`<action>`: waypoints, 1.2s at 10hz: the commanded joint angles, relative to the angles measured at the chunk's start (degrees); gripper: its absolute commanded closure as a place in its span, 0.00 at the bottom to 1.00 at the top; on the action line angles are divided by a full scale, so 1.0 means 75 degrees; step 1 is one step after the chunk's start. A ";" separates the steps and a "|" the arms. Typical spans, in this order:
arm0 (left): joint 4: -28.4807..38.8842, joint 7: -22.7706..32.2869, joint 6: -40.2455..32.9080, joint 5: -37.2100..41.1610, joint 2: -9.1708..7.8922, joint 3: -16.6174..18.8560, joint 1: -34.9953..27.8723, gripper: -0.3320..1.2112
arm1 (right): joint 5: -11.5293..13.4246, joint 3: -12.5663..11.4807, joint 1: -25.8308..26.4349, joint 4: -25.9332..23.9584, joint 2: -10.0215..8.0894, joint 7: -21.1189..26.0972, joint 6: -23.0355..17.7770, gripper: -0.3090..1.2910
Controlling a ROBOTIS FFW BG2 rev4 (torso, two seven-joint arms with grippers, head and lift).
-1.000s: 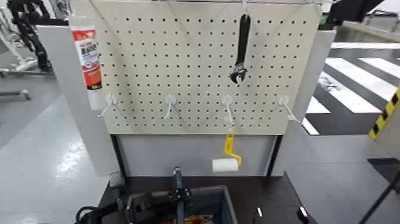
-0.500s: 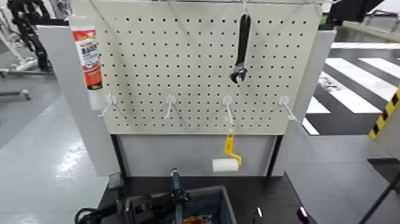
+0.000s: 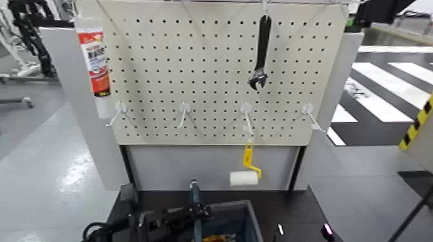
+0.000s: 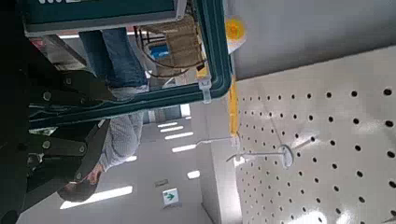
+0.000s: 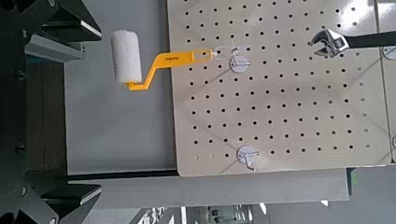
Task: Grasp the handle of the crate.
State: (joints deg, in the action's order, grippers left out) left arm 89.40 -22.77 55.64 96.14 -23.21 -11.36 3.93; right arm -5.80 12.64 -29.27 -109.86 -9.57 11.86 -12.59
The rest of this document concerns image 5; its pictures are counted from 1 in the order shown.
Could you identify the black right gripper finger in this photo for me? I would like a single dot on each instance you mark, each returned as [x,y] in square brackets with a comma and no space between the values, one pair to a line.
[62,199]
[62,21]

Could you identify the grey back panel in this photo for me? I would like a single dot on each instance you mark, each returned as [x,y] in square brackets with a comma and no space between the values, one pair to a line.
[109,124]

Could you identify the grey side panel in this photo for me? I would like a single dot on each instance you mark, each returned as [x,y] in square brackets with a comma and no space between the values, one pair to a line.
[218,189]

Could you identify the white pegboard hook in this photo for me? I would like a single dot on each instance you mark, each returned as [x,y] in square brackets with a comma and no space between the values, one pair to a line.
[239,65]
[246,154]

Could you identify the beige perforated pegboard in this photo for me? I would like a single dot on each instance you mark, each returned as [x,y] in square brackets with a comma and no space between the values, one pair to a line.
[280,109]

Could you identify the black adjustable wrench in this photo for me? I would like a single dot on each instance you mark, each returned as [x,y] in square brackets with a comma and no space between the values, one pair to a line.
[330,43]

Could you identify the black equipment with green label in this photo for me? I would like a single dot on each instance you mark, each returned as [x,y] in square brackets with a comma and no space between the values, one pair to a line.
[350,186]

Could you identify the black frame post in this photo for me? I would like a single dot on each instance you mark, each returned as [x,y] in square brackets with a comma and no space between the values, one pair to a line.
[124,175]

